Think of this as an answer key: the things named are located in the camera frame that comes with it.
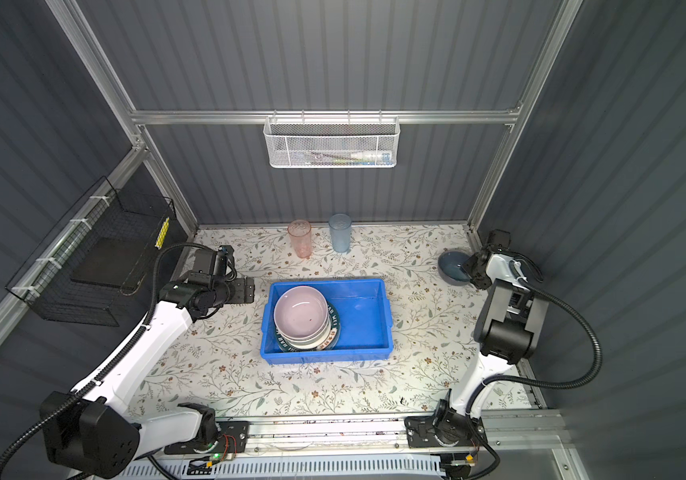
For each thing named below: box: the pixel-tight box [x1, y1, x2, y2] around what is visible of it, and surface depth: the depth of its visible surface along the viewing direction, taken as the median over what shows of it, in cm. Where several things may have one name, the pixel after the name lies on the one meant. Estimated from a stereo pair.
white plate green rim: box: [275, 300, 341, 353], surface depth 88 cm
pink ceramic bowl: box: [274, 286, 329, 341], surface depth 88 cm
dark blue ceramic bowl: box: [437, 250, 470, 286], surface depth 104 cm
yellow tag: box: [155, 217, 170, 250], surface depth 84 cm
